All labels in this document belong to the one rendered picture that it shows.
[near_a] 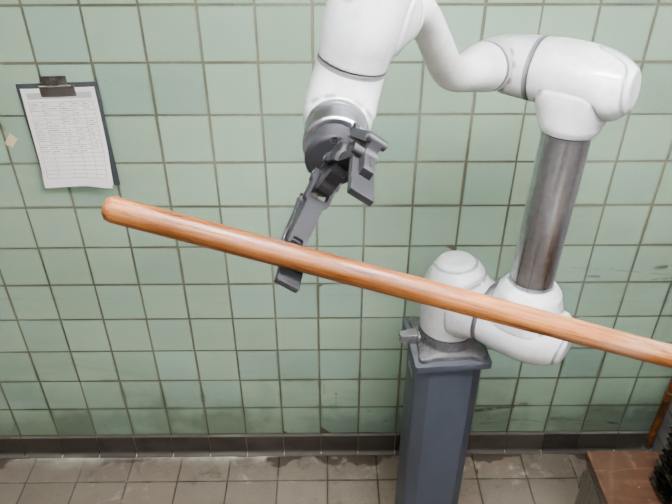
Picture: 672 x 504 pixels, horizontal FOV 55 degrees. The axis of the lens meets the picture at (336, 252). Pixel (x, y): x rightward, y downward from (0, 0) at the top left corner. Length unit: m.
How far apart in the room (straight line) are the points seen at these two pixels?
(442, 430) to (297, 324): 0.69
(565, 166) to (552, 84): 0.17
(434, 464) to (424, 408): 0.25
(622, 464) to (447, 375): 0.68
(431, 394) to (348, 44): 1.16
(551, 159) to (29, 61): 1.41
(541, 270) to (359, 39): 0.81
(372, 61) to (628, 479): 1.61
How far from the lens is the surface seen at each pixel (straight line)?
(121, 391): 2.69
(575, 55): 1.35
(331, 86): 0.92
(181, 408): 2.70
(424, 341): 1.76
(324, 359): 2.45
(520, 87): 1.38
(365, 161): 0.70
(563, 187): 1.43
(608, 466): 2.20
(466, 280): 1.62
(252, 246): 0.73
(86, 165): 2.07
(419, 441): 1.98
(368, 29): 0.88
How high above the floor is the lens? 2.20
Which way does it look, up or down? 34 degrees down
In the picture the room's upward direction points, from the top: straight up
